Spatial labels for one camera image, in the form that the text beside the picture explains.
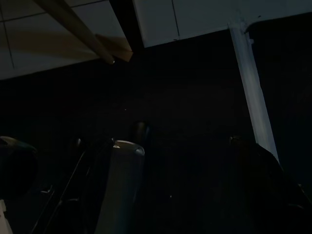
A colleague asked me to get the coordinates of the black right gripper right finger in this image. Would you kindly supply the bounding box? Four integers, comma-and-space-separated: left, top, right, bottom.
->
229, 135, 312, 234

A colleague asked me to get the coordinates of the white trim strip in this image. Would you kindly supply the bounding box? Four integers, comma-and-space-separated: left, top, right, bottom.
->
228, 22, 280, 163

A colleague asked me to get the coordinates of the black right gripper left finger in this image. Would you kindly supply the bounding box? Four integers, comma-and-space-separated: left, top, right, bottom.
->
31, 137, 115, 234

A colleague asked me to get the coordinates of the wooden pole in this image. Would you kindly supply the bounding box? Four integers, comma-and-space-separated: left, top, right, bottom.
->
33, 0, 117, 65

